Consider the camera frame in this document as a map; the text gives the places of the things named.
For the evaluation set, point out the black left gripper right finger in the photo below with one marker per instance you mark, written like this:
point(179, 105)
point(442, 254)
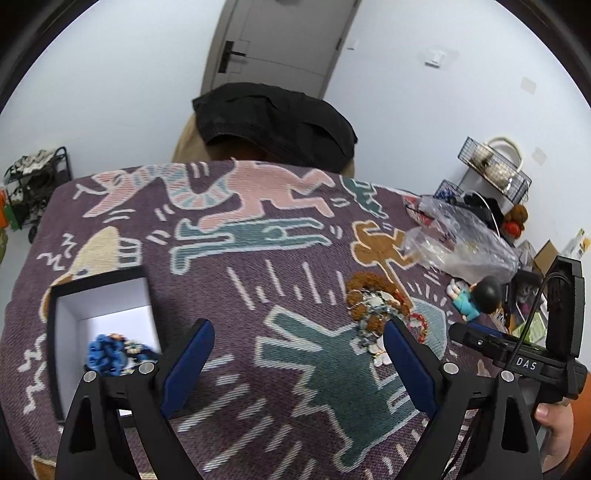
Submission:
point(503, 442)

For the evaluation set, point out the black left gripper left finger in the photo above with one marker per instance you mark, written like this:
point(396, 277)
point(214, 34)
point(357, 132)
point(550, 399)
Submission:
point(94, 445)

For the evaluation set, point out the blue chunky bead jewelry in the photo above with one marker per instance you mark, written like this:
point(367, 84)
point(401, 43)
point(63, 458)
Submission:
point(115, 355)

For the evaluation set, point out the black white jewelry box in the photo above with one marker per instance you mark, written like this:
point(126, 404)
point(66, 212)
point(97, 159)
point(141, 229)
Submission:
point(101, 323)

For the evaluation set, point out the mixed jewelry pile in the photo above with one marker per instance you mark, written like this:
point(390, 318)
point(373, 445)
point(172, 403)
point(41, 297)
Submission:
point(371, 308)

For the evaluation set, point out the person's right hand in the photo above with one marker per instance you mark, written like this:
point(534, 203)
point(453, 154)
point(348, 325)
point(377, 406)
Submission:
point(559, 420)

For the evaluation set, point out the small cartoon boy figurine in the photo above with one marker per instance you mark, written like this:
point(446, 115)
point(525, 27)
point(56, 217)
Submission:
point(483, 297)

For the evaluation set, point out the cardboard box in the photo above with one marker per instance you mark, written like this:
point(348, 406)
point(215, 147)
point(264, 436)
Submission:
point(545, 257)

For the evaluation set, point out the orange plush toy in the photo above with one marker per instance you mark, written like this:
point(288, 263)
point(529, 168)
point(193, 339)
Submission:
point(514, 221)

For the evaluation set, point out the clear plastic bag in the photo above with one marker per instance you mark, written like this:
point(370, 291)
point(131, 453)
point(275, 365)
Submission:
point(453, 240)

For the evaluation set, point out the cream handbag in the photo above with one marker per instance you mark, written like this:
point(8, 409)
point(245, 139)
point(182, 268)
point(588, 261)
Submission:
point(496, 167)

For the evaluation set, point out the purple patterned woven blanket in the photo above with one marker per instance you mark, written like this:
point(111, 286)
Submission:
point(265, 253)

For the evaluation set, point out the black shoe rack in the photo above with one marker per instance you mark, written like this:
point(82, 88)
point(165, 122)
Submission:
point(28, 184)

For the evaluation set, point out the black garment on chair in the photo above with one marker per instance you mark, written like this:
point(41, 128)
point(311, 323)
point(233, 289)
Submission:
point(251, 101)

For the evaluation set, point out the grey door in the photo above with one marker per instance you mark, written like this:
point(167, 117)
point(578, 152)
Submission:
point(293, 45)

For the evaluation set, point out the black wire wall basket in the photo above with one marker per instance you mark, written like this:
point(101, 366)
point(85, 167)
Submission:
point(473, 181)

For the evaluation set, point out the white wall switch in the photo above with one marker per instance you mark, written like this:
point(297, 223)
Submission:
point(434, 58)

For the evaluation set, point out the black door handle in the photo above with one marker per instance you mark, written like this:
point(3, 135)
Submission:
point(227, 53)

